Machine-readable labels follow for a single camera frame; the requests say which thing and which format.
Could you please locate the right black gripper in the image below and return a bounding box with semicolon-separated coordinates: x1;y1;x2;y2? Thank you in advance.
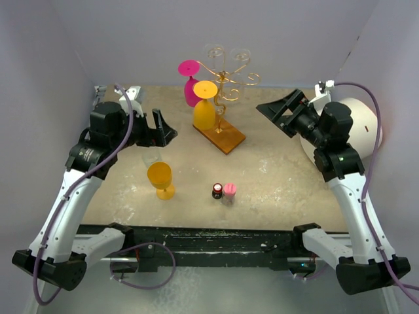
257;88;329;148

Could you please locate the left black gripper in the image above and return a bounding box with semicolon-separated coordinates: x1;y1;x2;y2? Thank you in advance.
111;108;176;152

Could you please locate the clear wine glass front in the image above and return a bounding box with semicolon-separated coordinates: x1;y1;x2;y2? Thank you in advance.
141;149;162;168

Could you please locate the clear wine glass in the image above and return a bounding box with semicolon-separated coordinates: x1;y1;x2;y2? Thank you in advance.
141;149;162;168
230;48;251;70
204;44;225;72

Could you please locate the yellow wine glass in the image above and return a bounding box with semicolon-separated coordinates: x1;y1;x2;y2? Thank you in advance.
193;80;218;131
147;162;175;200

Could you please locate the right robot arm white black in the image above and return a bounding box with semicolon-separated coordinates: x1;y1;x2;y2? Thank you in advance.
256;90;410;295

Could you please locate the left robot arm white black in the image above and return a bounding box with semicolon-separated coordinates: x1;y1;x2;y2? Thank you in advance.
12;101;177;291

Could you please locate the clear wine glass back right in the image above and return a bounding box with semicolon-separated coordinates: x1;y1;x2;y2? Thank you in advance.
230;48;251;70

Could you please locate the pink wine glass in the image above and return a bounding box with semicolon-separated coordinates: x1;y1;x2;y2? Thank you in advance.
177;60;201;107

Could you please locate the clear wine glass back left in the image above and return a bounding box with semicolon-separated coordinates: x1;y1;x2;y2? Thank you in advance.
204;44;225;72

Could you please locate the dark red capped bottle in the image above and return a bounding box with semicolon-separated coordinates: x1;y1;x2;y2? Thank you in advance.
211;183;223;200

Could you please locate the pink capped shaker bottle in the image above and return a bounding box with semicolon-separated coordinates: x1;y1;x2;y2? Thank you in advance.
222;183;236;206

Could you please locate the white cylindrical container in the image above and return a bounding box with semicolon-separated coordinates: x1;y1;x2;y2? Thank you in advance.
300;97;378;164

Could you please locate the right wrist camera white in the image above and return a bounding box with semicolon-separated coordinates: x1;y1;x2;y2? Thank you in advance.
310;80;335;111

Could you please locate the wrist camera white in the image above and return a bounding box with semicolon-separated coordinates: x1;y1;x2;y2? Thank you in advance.
114;86;145;117
310;80;335;111

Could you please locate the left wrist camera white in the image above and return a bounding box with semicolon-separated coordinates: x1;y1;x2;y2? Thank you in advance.
114;86;145;117

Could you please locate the gold wire wine glass rack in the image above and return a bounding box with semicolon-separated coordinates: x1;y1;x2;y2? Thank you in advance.
192;53;261;155

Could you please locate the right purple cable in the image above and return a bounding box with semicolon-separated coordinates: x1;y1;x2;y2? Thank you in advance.
332;81;419;302

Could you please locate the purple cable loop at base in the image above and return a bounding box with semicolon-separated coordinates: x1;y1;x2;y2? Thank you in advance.
109;244;177;291

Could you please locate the black base frame bar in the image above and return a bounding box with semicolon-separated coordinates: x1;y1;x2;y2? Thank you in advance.
78;224;331;272

